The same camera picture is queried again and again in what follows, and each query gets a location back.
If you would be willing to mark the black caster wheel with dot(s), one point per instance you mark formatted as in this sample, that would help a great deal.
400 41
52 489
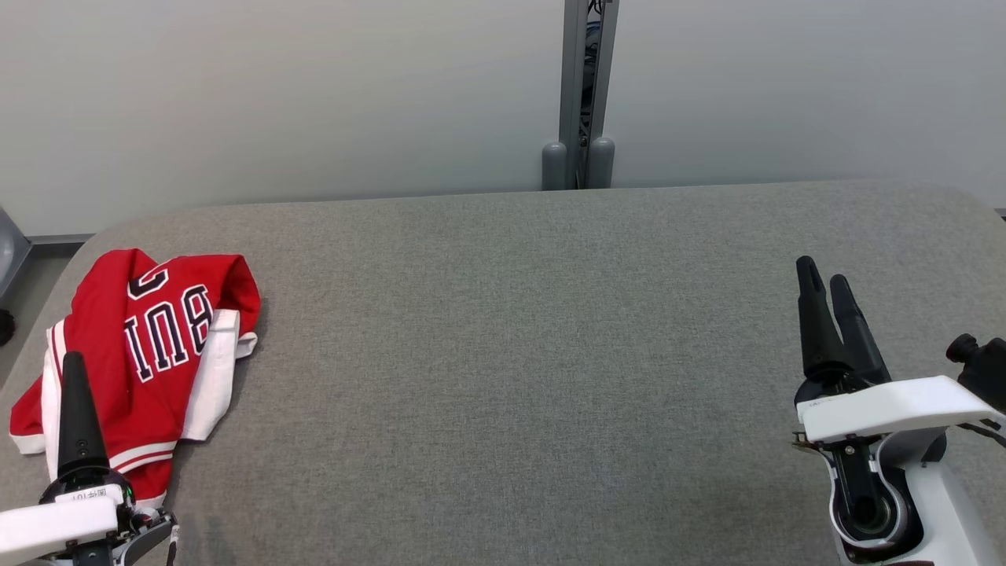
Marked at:
5 326

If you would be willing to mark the grey metal cart leg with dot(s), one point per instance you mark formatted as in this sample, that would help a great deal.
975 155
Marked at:
9 251

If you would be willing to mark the red basketball jersey white sleeves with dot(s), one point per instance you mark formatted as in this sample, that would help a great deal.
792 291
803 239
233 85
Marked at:
110 314

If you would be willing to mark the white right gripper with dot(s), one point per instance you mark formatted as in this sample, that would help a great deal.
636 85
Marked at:
896 409

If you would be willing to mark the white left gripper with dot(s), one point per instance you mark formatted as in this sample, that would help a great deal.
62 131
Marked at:
55 527

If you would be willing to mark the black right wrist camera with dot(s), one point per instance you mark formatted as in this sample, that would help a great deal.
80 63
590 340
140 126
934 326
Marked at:
986 369

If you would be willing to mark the grey metal partition post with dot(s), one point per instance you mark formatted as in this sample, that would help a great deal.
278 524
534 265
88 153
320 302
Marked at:
572 79

